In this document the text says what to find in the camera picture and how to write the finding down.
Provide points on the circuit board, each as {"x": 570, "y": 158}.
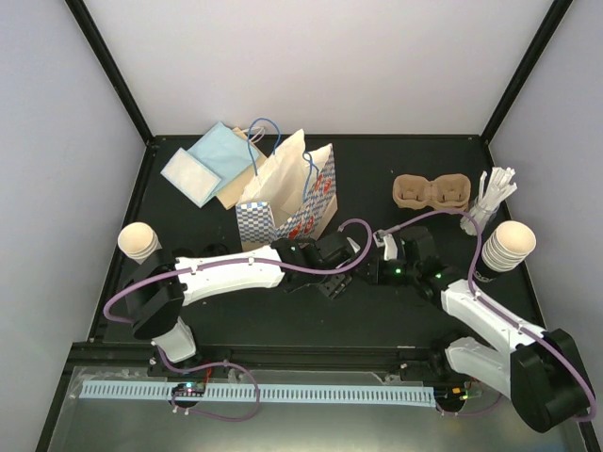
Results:
{"x": 188, "y": 389}
{"x": 457, "y": 393}

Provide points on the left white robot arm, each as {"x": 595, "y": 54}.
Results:
{"x": 155, "y": 309}

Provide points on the light blue paper bag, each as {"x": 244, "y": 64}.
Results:
{"x": 223, "y": 152}

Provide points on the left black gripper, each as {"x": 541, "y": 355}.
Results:
{"x": 334, "y": 289}

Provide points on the brown pulp cup carrier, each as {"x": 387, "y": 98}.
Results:
{"x": 449, "y": 191}

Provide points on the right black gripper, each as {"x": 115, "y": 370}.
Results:
{"x": 375, "y": 273}

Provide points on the right circuit board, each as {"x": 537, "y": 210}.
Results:
{"x": 457, "y": 393}

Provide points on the glass of wrapped straws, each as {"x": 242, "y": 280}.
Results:
{"x": 495, "y": 187}

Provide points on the checkered pastry paper bag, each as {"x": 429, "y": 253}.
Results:
{"x": 292, "y": 195}

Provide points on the blue slotted cable duct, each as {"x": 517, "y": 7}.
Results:
{"x": 266, "y": 393}

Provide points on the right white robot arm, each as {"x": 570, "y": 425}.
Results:
{"x": 539, "y": 371}

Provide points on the brown kraft paper bag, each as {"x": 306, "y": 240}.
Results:
{"x": 230, "y": 194}

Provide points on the paper cup stack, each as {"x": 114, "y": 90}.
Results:
{"x": 505, "y": 249}
{"x": 138, "y": 241}

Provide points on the left circuit board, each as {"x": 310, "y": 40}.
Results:
{"x": 188, "y": 389}

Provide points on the white napkin pack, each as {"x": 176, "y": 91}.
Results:
{"x": 191, "y": 177}

